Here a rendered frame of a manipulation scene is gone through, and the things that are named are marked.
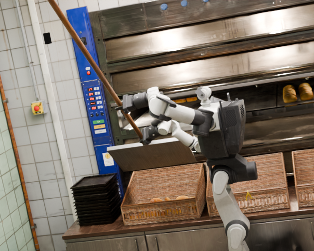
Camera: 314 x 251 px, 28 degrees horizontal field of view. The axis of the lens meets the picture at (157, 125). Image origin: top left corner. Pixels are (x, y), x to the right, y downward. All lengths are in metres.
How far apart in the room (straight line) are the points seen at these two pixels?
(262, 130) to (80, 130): 1.40
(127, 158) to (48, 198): 1.02
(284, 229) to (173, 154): 0.90
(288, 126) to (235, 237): 1.15
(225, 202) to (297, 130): 1.07
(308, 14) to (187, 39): 0.87
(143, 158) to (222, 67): 0.89
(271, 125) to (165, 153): 0.86
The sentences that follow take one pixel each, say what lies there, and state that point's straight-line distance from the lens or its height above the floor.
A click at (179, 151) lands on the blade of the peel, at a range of 4.29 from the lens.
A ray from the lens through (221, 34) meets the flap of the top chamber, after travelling 4.58.
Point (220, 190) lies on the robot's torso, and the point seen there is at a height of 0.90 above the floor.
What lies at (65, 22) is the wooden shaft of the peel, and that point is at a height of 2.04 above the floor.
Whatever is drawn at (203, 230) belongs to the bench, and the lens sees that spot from 4.33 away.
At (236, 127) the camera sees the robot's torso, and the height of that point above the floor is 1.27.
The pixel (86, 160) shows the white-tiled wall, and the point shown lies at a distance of 4.94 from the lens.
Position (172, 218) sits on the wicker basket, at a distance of 4.39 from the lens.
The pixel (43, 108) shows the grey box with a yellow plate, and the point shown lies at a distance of 4.89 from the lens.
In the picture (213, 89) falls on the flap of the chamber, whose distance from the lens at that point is 4.48.
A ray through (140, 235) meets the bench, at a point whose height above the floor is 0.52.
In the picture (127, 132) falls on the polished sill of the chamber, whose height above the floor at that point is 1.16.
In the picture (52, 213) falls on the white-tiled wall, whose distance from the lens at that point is 5.18.
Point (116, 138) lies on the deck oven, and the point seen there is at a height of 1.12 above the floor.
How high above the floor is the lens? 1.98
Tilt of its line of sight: 10 degrees down
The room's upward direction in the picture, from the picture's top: 10 degrees counter-clockwise
